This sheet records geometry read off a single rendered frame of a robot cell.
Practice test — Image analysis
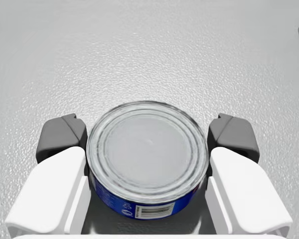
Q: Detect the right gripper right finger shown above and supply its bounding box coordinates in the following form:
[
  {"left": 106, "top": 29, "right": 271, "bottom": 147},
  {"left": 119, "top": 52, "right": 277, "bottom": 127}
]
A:
[{"left": 206, "top": 113, "right": 294, "bottom": 236}]

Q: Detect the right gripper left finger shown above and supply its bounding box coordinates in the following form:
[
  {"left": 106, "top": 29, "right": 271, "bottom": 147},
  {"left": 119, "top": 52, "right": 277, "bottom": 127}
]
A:
[{"left": 4, "top": 113, "right": 91, "bottom": 236}]

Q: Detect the blue can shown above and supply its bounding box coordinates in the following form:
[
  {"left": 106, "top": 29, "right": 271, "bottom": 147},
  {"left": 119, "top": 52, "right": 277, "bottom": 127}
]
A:
[{"left": 86, "top": 100, "right": 211, "bottom": 220}]

